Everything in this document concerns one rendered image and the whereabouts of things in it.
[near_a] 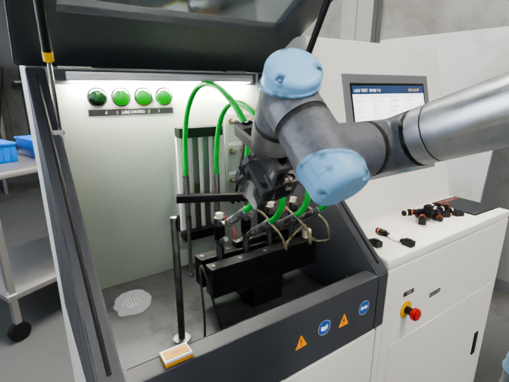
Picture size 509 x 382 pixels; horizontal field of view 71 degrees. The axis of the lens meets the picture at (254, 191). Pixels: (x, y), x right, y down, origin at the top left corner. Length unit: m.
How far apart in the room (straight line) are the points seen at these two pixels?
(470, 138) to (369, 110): 0.84
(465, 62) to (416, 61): 1.29
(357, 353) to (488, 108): 0.76
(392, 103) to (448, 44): 1.55
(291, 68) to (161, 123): 0.69
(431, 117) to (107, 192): 0.86
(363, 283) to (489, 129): 0.58
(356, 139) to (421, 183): 1.06
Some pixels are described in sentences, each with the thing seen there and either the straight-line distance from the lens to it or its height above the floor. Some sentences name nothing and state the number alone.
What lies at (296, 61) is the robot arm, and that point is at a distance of 0.46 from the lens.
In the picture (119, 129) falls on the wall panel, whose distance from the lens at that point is 1.06.
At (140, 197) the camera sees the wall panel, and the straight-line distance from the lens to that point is 1.11.
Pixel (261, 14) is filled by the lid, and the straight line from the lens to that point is 1.05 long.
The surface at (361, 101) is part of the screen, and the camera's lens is 1.24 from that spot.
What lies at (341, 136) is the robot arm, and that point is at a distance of 0.42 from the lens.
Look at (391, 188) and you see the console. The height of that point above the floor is 1.06.
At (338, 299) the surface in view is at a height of 0.93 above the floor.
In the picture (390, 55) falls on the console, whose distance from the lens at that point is 1.42.
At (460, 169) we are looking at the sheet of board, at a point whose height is 0.88.
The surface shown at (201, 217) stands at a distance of 1.17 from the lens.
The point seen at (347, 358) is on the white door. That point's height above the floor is 0.75.
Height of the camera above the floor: 1.41
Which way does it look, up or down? 16 degrees down
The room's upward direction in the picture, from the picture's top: straight up
